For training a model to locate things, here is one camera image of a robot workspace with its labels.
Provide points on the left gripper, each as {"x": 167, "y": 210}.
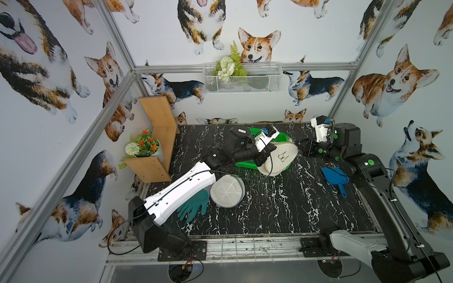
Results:
{"x": 262, "y": 153}

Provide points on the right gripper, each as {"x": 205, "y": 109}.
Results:
{"x": 312, "y": 146}

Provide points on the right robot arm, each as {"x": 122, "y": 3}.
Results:
{"x": 406, "y": 256}

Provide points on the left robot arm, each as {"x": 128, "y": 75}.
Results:
{"x": 147, "y": 217}

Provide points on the green plastic basket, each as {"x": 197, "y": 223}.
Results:
{"x": 282, "y": 137}

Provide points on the blue dustpan scoop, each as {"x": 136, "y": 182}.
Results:
{"x": 335, "y": 177}

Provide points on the green work glove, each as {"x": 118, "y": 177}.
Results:
{"x": 199, "y": 202}

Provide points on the white artificial flowers with fern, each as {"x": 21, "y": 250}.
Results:
{"x": 230, "y": 66}

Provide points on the wooden shelf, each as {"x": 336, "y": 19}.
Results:
{"x": 165, "y": 129}

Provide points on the potted orange flowers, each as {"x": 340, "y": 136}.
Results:
{"x": 142, "y": 146}

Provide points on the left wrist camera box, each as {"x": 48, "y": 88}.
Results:
{"x": 265, "y": 136}

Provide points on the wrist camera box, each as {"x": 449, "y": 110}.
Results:
{"x": 265, "y": 136}
{"x": 321, "y": 124}

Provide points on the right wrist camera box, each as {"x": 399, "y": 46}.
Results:
{"x": 321, "y": 124}

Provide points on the white wire wall basket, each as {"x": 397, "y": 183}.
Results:
{"x": 260, "y": 78}

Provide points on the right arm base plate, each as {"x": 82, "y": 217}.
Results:
{"x": 315, "y": 247}

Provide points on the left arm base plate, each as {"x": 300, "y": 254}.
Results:
{"x": 197, "y": 250}

